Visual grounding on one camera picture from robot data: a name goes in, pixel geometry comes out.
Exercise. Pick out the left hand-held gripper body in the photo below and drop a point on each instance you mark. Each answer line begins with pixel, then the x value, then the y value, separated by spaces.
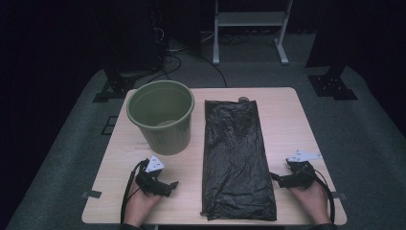
pixel 150 183

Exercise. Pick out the black plastic garbage bag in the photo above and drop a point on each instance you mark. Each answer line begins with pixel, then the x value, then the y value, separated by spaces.
pixel 236 153

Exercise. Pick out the white metal stand frame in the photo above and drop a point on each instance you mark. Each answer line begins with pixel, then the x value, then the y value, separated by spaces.
pixel 249 18

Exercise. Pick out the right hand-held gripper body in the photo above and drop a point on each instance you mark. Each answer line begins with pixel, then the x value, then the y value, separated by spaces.
pixel 300 177

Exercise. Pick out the green plastic trash bin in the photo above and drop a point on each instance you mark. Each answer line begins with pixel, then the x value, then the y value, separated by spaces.
pixel 166 140

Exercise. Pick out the black metal stand base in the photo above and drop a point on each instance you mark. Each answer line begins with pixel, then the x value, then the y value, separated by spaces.
pixel 116 87
pixel 332 84

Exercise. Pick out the person's left hand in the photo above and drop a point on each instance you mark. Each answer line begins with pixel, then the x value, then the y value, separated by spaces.
pixel 139 207

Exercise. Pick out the grey tape strip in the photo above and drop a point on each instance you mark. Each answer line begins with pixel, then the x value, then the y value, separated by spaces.
pixel 339 195
pixel 92 194

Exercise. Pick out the dark equipment box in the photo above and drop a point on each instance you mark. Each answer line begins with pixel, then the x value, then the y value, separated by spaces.
pixel 134 38

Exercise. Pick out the person's right hand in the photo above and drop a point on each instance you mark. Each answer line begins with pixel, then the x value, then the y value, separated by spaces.
pixel 314 204

